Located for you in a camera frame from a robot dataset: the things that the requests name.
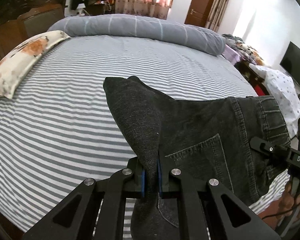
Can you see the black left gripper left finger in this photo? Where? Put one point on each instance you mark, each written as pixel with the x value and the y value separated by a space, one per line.
pixel 135 184

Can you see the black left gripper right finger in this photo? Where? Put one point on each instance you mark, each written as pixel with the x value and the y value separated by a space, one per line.
pixel 165 165

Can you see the black denim pants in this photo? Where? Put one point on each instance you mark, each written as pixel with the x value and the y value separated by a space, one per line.
pixel 206 139

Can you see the person's right hand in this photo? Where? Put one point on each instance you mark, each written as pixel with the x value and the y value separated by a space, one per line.
pixel 288 201

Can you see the white dotted cloth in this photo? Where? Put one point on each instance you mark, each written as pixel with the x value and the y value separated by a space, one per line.
pixel 282 88

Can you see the grey white striped bed sheet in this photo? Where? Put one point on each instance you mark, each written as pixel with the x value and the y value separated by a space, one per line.
pixel 57 129

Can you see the pile of colourful clothes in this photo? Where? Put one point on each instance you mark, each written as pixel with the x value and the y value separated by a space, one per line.
pixel 237 50

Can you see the grey rolled duvet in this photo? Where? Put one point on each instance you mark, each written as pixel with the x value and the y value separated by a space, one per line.
pixel 124 25

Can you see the door side curtain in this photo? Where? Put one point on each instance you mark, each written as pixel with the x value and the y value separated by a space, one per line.
pixel 216 14

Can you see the brown wooden door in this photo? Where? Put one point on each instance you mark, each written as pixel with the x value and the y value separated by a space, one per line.
pixel 198 12

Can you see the floral pillow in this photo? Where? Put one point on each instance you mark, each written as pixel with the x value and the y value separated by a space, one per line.
pixel 15 66

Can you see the dark wooden headboard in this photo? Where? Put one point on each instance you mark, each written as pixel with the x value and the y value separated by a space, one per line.
pixel 22 19

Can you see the black wall television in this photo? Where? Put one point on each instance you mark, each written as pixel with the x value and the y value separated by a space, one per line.
pixel 291 62

